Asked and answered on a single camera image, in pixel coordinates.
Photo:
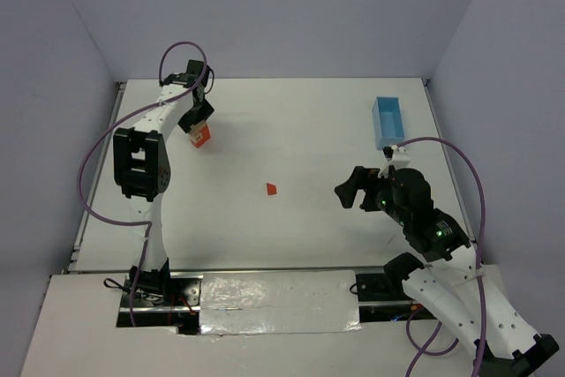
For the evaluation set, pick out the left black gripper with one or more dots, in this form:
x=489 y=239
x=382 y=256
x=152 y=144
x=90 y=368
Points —
x=196 y=115

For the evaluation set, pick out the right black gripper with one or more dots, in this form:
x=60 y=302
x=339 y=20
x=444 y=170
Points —
x=368 y=190

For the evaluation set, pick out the natural wood block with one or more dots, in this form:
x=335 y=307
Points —
x=195 y=129

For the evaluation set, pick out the red cube with window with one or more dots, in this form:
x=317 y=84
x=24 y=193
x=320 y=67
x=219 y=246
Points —
x=198 y=143

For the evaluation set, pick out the blue plastic box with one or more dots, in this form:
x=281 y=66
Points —
x=387 y=122

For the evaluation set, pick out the red cube block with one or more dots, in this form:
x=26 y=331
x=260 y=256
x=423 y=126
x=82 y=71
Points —
x=205 y=134

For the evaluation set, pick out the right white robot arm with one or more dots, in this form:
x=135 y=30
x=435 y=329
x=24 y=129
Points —
x=442 y=274

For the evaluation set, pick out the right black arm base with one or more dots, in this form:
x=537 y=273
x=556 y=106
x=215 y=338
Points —
x=379 y=300

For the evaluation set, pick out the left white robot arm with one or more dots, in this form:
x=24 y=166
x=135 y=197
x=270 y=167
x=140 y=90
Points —
x=142 y=167

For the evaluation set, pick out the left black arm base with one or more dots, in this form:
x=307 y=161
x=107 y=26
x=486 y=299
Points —
x=177 y=306

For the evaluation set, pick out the red wedge block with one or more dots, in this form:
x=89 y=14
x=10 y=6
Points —
x=271 y=189

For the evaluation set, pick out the silver foil tape sheet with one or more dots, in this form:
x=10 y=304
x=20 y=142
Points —
x=309 y=302

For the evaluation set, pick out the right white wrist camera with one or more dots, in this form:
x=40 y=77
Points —
x=397 y=158

